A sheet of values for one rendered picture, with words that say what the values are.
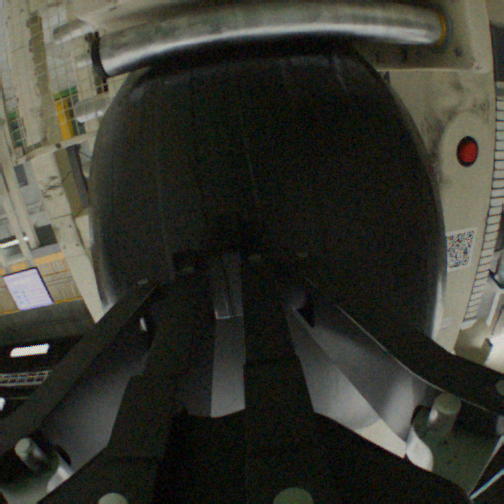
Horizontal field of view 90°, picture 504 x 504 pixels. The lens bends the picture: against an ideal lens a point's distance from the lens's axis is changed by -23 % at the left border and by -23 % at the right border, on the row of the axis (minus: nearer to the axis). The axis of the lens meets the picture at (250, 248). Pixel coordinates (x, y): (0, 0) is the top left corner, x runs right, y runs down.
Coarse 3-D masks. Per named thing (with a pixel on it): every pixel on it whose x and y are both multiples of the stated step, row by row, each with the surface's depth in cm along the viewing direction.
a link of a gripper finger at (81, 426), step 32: (160, 288) 12; (128, 320) 10; (96, 352) 8; (128, 352) 10; (64, 384) 7; (96, 384) 8; (32, 416) 6; (64, 416) 6; (96, 416) 8; (0, 448) 5; (64, 448) 6; (96, 448) 7; (0, 480) 4
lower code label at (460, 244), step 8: (448, 232) 42; (456, 232) 43; (464, 232) 43; (472, 232) 43; (448, 240) 43; (456, 240) 43; (464, 240) 43; (472, 240) 43; (448, 248) 44; (456, 248) 44; (464, 248) 44; (472, 248) 44; (448, 256) 44; (456, 256) 45; (464, 256) 45; (448, 264) 45; (456, 264) 45; (464, 264) 46
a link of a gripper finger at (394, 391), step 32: (320, 288) 10; (352, 288) 10; (320, 320) 10; (352, 320) 8; (384, 320) 8; (352, 352) 8; (384, 352) 7; (416, 352) 6; (448, 352) 6; (352, 384) 9; (384, 384) 7; (416, 384) 6; (448, 384) 5; (480, 384) 5; (384, 416) 7; (480, 416) 4
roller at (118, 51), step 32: (288, 0) 22; (320, 0) 22; (352, 0) 22; (128, 32) 22; (160, 32) 22; (192, 32) 23; (224, 32) 23; (256, 32) 23; (288, 32) 23; (320, 32) 24; (352, 32) 24; (384, 32) 23; (416, 32) 23; (96, 64) 23; (128, 64) 24
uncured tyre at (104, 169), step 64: (192, 64) 25; (256, 64) 24; (320, 64) 23; (128, 128) 22; (192, 128) 22; (256, 128) 21; (320, 128) 21; (384, 128) 21; (128, 192) 21; (192, 192) 21; (256, 192) 21; (320, 192) 21; (384, 192) 20; (128, 256) 21; (320, 256) 21; (384, 256) 21; (320, 384) 23
